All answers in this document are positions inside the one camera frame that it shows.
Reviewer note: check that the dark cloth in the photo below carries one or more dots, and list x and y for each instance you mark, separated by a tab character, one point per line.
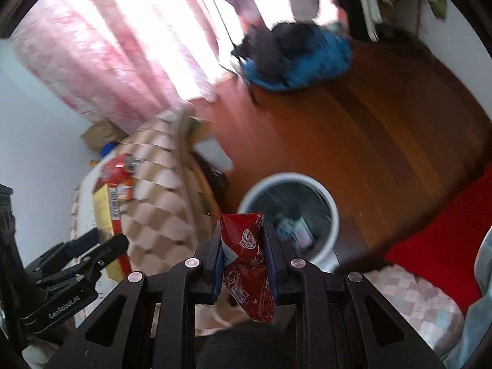
238	346

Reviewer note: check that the red snack packet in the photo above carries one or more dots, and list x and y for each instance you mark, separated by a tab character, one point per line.
246	238

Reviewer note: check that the checkered beige cloth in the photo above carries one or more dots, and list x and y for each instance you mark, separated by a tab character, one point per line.
161	200

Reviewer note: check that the red and yellow snack box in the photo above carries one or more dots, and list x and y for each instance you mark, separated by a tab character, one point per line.
105	207

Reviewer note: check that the white trash bin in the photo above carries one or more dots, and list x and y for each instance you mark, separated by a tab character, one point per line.
330	223

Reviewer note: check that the light blue cloth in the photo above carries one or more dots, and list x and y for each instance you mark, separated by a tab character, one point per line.
478	307

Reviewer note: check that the pink checkered cloth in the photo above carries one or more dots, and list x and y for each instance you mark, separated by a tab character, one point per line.
419	307

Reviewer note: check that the pink curtain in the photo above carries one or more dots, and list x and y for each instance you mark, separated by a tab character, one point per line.
127	46

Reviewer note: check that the white framed boards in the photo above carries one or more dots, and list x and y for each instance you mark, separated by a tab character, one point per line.
369	4

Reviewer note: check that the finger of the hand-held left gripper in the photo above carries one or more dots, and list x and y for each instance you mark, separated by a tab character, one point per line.
82	240
105	251

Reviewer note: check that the blue and black backpack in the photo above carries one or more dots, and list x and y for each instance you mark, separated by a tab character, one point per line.
315	61

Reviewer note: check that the white flat board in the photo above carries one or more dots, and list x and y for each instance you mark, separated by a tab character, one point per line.
213	155

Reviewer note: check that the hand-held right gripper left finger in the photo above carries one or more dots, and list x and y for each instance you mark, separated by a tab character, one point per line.
218	273

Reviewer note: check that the brown cardboard box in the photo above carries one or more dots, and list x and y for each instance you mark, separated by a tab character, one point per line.
102	132

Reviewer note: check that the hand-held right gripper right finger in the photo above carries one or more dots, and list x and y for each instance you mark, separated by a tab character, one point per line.
272	276

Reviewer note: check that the red cloth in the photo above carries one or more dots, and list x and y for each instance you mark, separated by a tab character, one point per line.
442	238

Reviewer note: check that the curved wooden rail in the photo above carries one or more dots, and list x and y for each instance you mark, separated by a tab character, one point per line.
188	169

